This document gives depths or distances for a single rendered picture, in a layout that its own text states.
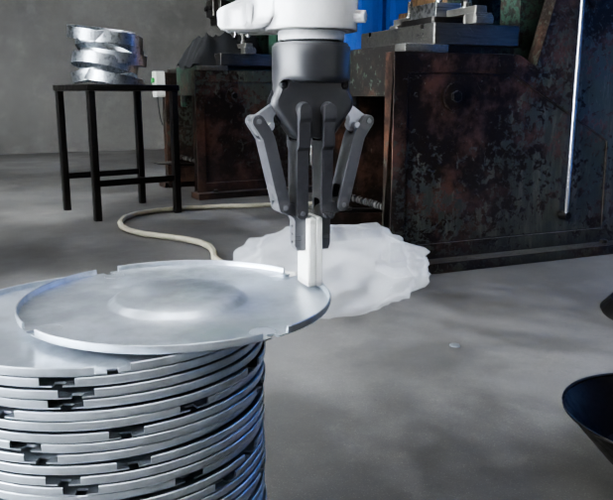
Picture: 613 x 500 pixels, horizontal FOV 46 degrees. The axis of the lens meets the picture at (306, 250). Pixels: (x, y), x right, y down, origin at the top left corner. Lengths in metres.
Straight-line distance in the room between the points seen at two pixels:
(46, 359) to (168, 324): 0.10
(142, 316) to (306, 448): 0.50
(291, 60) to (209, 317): 0.25
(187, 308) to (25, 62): 6.23
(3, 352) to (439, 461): 0.65
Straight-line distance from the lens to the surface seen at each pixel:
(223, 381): 0.60
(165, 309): 0.65
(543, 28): 2.36
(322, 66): 0.68
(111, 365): 0.57
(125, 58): 3.14
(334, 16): 0.68
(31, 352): 0.62
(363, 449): 1.09
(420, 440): 1.12
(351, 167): 0.72
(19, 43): 6.83
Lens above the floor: 0.51
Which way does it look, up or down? 12 degrees down
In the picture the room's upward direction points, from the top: straight up
